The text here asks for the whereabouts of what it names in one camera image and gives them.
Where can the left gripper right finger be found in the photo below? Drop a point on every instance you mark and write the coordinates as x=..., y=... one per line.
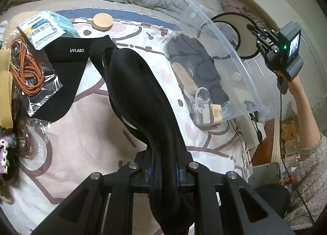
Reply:
x=226, y=204

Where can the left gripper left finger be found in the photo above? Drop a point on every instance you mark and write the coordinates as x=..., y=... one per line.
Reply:
x=101, y=204

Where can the beige black sun visor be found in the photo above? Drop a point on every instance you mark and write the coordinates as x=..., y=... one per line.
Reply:
x=228, y=33

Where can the purple crochet pouch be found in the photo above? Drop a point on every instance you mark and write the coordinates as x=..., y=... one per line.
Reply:
x=8, y=143

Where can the person's right forearm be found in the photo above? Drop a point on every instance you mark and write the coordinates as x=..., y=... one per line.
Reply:
x=308, y=194

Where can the person's right hand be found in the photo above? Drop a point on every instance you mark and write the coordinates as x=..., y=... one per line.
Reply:
x=284, y=85

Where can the pile of pink clothes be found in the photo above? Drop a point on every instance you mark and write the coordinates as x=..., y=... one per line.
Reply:
x=240, y=8

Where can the clear plastic storage bin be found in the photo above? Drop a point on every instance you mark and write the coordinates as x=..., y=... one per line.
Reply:
x=206, y=79

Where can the pink cartoon blanket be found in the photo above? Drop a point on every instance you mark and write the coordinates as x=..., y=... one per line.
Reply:
x=91, y=138

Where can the small yellow box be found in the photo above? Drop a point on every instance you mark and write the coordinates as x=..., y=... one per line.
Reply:
x=216, y=111

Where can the clear crinkled plastic bag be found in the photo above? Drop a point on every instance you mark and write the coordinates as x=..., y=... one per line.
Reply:
x=31, y=135

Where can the black UVLABEL visor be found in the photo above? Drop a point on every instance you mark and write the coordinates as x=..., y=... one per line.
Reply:
x=68, y=57

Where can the teal packet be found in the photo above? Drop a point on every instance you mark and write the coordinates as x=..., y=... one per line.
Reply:
x=65, y=24

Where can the white blue packet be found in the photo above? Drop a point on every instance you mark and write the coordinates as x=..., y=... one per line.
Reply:
x=40, y=30

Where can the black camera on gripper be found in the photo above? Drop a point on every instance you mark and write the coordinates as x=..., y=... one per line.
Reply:
x=289, y=40

